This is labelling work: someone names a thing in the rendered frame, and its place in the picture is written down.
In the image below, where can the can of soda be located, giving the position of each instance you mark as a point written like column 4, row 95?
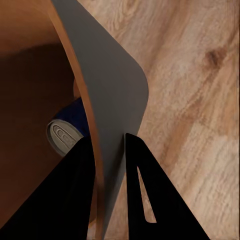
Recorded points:
column 67, row 127

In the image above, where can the trash can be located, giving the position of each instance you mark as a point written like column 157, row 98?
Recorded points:
column 51, row 53

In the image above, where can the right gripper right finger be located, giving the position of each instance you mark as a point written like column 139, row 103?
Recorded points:
column 175, row 221

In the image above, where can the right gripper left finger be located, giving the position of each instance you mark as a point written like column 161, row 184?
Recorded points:
column 59, row 208

